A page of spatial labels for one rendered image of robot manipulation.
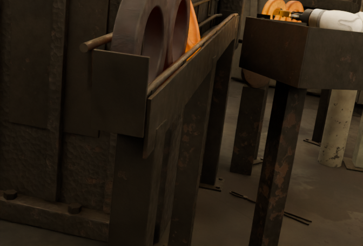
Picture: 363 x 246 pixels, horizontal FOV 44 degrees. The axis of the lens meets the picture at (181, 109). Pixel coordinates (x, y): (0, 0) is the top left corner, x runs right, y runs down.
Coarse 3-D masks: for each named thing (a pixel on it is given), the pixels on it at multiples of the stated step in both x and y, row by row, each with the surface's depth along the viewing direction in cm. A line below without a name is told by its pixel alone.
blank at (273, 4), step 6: (270, 0) 207; (276, 0) 206; (282, 0) 209; (264, 6) 206; (270, 6) 205; (276, 6) 208; (282, 6) 211; (264, 12) 206; (270, 12) 206; (270, 18) 207; (276, 18) 214; (282, 18) 214
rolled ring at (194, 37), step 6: (192, 6) 109; (192, 12) 107; (192, 18) 108; (192, 24) 108; (192, 30) 107; (198, 30) 109; (192, 36) 106; (198, 36) 108; (192, 42) 104; (186, 48) 97
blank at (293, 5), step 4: (288, 4) 217; (292, 4) 217; (296, 4) 219; (300, 4) 221; (288, 8) 216; (292, 8) 217; (296, 8) 220; (300, 8) 222; (288, 20) 218; (292, 20) 225
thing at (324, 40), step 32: (256, 32) 117; (288, 32) 105; (320, 32) 100; (352, 32) 104; (256, 64) 117; (288, 64) 105; (320, 64) 103; (352, 64) 106; (288, 96) 117; (288, 128) 120; (288, 160) 123; (256, 224) 129
